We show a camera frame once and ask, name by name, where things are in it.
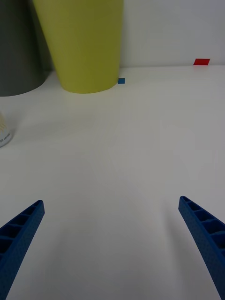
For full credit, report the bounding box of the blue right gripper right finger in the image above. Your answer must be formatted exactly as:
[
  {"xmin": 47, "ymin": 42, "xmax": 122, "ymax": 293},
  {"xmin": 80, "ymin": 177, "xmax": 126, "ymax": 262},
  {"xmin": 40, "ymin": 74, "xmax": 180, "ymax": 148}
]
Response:
[{"xmin": 178, "ymin": 195, "xmax": 225, "ymax": 300}]

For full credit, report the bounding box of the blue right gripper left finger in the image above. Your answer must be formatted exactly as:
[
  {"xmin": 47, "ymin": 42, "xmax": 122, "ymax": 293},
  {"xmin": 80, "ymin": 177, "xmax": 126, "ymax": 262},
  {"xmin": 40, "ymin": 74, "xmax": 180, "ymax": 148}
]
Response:
[{"xmin": 0, "ymin": 199, "xmax": 45, "ymax": 300}]

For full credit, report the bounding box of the orange and white drink can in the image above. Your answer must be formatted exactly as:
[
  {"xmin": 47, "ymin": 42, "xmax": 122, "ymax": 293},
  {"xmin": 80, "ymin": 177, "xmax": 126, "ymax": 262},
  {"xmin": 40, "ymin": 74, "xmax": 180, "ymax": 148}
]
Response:
[{"xmin": 0, "ymin": 111, "xmax": 13, "ymax": 148}]

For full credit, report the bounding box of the grey plastic waste bin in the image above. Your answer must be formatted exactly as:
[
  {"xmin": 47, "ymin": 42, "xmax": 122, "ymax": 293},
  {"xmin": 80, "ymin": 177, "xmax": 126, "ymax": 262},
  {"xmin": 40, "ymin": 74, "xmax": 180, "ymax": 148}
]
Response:
[{"xmin": 0, "ymin": 0, "xmax": 56, "ymax": 97}]

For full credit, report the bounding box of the yellow-green plastic waste bin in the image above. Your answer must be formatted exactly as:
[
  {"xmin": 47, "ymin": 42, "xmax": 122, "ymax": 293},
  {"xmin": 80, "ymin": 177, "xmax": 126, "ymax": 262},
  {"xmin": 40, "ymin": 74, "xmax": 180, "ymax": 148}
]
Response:
[{"xmin": 32, "ymin": 0, "xmax": 124, "ymax": 94}]

